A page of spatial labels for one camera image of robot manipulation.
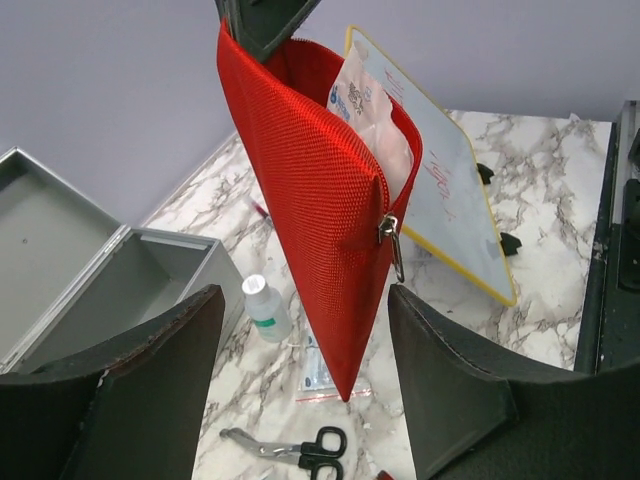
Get small whiteboard yellow frame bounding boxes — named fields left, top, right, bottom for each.
left=344, top=25, right=517, bottom=307

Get white plastic bottle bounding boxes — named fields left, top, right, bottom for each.
left=241, top=274, right=293, bottom=343

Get gauze pad clear packet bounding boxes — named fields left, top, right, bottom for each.
left=327, top=41, right=413, bottom=201

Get red first aid pouch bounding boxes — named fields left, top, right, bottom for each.
left=217, top=24, right=423, bottom=400

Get black handled scissors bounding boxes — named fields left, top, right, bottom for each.
left=219, top=426, right=348, bottom=480

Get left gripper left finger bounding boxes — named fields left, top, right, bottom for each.
left=1, top=284, right=225, bottom=479

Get red marker pen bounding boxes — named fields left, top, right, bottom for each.
left=250, top=200, right=271, bottom=220

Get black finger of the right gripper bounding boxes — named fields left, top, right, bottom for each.
left=215, top=0, right=320, bottom=63

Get brown medicine bottle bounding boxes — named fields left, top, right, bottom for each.
left=376, top=470, right=394, bottom=480

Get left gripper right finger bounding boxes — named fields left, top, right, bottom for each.
left=388, top=284, right=639, bottom=479

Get grey metal first aid box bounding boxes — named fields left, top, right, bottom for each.
left=1, top=147, right=244, bottom=373

